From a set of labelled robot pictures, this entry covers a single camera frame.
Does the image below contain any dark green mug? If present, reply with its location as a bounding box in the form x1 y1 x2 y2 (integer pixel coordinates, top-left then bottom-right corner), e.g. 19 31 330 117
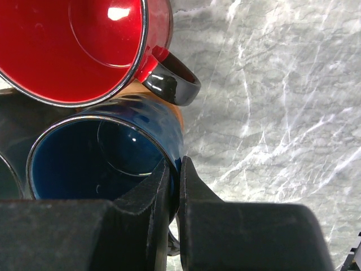
1 88 76 200

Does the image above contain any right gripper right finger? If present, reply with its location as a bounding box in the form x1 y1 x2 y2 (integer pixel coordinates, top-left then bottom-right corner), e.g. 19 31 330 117
179 156 334 270

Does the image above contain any red mug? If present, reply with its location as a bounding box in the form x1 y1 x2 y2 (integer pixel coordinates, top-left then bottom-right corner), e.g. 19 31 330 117
1 1 201 107

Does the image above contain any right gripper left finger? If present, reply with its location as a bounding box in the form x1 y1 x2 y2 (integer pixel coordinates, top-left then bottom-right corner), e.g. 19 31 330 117
1 161 171 270

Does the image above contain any light wood coaster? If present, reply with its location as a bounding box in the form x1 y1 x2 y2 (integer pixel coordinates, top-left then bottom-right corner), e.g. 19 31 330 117
113 80 184 131

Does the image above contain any blue mug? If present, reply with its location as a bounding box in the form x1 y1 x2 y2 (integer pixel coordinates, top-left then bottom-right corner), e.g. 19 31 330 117
25 98 186 257

